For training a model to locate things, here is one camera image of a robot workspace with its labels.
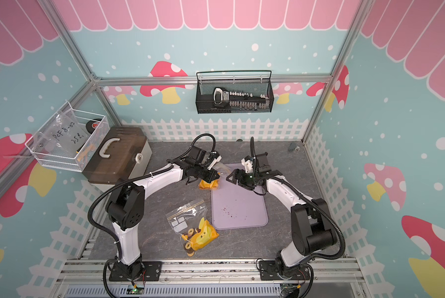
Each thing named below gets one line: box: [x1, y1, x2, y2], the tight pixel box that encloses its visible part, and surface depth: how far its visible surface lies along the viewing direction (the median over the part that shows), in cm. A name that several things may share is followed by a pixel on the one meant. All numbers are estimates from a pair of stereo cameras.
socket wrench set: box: [212, 87, 271, 109], surface depth 91 cm
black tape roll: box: [85, 118, 102, 135], surface depth 82 cm
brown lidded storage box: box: [81, 126, 153, 194], surface depth 92 cm
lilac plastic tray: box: [211, 163, 269, 231], surface depth 93 cm
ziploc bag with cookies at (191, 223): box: [165, 199, 220, 258], surface depth 83 cm
